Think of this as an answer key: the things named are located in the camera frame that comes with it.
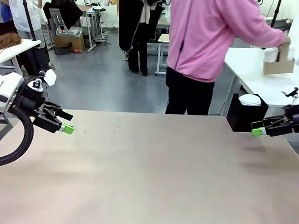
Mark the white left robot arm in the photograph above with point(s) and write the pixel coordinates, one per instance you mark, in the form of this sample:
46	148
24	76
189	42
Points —
5	87

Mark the person in pink sweater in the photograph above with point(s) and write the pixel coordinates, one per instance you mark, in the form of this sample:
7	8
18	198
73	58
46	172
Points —
198	45

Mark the black storage bin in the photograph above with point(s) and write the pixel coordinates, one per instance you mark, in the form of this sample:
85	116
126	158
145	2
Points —
242	117

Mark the black hanging cloth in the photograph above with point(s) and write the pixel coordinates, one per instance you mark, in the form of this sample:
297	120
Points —
67	8

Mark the translucent plastic cup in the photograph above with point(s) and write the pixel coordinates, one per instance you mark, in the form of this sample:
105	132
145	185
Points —
291	53

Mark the stack of white cup lids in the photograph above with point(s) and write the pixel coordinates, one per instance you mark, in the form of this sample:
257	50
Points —
250	99

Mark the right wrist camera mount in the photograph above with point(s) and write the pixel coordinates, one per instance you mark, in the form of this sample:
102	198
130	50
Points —
293	95

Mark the small wooden top table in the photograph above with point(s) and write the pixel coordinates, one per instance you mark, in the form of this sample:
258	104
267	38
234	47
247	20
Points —
163	38

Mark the white table with brown fur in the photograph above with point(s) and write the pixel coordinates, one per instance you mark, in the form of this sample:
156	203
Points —
16	50

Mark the bystander in white shirt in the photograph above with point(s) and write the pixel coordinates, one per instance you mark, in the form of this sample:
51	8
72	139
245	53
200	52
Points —
27	14

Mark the bystander in black coat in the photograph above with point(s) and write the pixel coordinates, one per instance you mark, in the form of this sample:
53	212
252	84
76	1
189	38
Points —
135	23

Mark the white paper cup with lid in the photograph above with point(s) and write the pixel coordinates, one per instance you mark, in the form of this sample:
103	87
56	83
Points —
271	55

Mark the brown cardboard box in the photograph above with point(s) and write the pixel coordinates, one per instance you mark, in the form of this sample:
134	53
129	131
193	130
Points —
68	42

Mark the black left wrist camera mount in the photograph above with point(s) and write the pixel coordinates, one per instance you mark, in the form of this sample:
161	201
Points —
37	84

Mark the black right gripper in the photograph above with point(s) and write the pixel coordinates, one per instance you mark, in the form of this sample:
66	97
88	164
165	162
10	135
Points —
286	124

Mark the white paper tag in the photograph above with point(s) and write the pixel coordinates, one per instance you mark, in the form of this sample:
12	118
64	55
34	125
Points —
50	77

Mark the brown furry cloth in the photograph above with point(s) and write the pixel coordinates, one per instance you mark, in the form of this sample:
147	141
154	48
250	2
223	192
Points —
5	40

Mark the brown cardboard cup carrier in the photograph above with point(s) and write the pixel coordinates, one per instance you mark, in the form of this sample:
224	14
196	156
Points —
278	68

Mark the person's right forearm pink sleeve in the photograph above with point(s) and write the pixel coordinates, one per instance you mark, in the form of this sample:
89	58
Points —
262	32

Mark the black stand pole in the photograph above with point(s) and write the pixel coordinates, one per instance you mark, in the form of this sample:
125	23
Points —
28	17
276	13

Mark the grey plastic container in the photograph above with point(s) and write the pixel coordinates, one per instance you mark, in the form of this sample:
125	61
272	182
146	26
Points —
68	30

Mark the grey metal desk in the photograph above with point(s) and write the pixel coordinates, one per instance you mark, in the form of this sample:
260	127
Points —
90	19

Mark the white side table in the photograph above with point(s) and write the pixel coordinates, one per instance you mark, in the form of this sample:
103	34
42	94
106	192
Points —
249	78

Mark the person's right hand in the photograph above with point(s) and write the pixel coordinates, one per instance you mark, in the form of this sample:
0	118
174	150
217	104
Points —
287	39

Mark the bystander in blue top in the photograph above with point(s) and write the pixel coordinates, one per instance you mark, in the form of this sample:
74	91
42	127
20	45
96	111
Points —
3	11

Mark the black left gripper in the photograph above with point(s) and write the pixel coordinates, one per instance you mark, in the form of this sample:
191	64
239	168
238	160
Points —
39	110

